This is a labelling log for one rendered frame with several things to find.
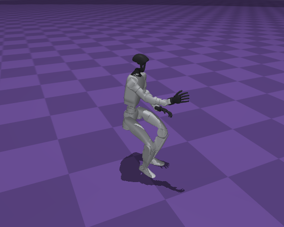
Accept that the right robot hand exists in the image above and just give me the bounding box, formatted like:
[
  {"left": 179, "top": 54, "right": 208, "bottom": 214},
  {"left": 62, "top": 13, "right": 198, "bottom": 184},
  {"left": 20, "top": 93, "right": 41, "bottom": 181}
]
[{"left": 168, "top": 90, "right": 189, "bottom": 105}]

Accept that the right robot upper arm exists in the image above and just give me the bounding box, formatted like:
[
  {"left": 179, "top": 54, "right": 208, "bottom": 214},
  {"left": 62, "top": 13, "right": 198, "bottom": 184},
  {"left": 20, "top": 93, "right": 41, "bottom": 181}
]
[{"left": 127, "top": 78, "right": 153, "bottom": 102}]

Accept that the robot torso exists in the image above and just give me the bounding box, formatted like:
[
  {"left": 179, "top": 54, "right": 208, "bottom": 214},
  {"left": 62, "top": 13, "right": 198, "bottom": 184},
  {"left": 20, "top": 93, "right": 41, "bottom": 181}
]
[{"left": 124, "top": 72, "right": 145, "bottom": 120}]

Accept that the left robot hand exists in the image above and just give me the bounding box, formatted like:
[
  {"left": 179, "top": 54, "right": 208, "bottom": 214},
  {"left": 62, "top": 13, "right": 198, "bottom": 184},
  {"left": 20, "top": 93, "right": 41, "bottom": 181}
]
[{"left": 154, "top": 106, "right": 172, "bottom": 118}]

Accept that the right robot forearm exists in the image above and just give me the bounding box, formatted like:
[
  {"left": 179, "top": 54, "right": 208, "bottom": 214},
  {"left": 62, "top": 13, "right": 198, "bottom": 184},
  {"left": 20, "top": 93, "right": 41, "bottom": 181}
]
[{"left": 145, "top": 95, "right": 171, "bottom": 106}]

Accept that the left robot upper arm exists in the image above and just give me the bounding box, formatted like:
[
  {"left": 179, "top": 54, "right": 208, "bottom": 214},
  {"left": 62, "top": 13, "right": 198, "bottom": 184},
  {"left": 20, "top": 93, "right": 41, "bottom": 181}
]
[{"left": 142, "top": 72, "right": 149, "bottom": 94}]

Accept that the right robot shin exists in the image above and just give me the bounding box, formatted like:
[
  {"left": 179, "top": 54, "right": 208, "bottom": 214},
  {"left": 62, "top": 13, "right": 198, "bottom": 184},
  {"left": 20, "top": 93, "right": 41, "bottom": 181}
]
[{"left": 142, "top": 145, "right": 156, "bottom": 170}]

